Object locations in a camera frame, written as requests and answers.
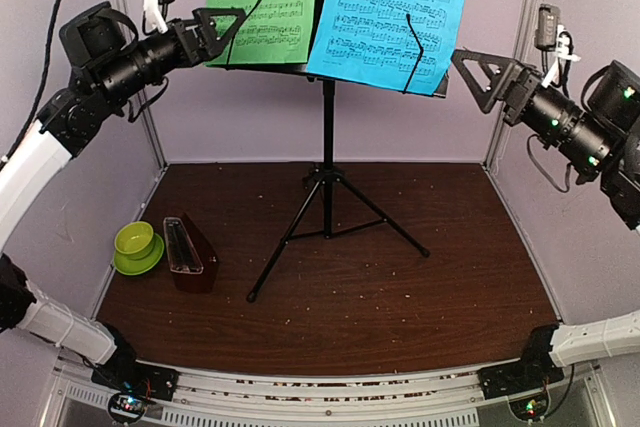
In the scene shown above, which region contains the green sheet music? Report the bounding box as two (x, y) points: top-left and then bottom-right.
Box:
(203, 0), (321, 70)

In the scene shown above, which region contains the blue sheet music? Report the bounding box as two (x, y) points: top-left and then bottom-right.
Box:
(307, 0), (465, 96)

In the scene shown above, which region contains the black music stand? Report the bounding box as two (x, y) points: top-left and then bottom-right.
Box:
(208, 0), (451, 304)

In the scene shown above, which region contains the brown metronome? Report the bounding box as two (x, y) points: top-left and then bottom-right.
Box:
(163, 212), (219, 294)

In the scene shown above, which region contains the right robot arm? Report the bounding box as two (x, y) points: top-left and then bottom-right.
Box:
(452, 49), (639, 389)

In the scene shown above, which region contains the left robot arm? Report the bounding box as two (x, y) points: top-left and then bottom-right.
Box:
(1, 2), (248, 391)

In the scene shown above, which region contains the green bowl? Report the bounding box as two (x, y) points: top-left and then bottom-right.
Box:
(114, 221), (155, 260)

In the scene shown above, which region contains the green saucer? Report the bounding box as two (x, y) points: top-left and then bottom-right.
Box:
(113, 233), (165, 276)

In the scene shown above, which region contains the right aluminium frame post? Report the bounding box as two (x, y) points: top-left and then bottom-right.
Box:
(484, 0), (540, 175)

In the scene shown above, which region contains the aluminium frame post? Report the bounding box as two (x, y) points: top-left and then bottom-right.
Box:
(104, 0), (169, 171)
(484, 0), (540, 175)

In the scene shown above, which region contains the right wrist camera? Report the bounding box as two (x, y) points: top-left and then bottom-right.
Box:
(534, 4), (581, 90)

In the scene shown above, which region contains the left aluminium frame post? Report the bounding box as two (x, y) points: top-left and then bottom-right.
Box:
(104, 0), (169, 171)

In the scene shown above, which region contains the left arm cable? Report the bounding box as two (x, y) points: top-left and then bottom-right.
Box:
(0, 0), (154, 163)

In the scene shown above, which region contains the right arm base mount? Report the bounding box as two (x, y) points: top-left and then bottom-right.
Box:
(478, 361), (564, 424)

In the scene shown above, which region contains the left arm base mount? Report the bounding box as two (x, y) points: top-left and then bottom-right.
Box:
(91, 363), (179, 425)

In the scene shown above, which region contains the front aluminium rail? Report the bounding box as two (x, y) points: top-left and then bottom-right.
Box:
(49, 339), (609, 427)

